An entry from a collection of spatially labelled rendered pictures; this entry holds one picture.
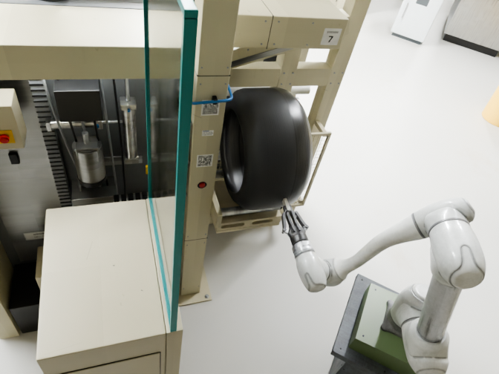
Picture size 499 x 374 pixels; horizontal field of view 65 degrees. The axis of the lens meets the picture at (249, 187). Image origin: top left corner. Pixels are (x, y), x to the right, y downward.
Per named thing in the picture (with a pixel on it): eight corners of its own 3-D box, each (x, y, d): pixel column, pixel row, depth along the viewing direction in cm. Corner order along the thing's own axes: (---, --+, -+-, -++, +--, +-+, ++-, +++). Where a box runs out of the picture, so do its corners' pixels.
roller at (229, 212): (218, 218, 203) (220, 215, 199) (216, 210, 204) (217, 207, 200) (280, 211, 214) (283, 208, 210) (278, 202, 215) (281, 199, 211)
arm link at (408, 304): (419, 303, 193) (438, 277, 178) (428, 339, 179) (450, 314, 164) (387, 299, 193) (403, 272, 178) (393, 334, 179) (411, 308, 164)
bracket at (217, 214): (215, 228, 200) (217, 216, 194) (199, 174, 226) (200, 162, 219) (221, 227, 201) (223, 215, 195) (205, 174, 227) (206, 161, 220)
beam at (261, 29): (217, 48, 170) (220, 13, 159) (204, 22, 186) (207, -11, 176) (340, 50, 189) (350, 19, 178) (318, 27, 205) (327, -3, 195)
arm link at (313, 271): (288, 260, 166) (304, 264, 176) (301, 294, 158) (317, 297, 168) (309, 248, 162) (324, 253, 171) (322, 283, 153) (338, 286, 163)
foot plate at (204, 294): (171, 307, 257) (171, 306, 255) (165, 272, 274) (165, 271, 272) (212, 300, 265) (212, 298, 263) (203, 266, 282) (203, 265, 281)
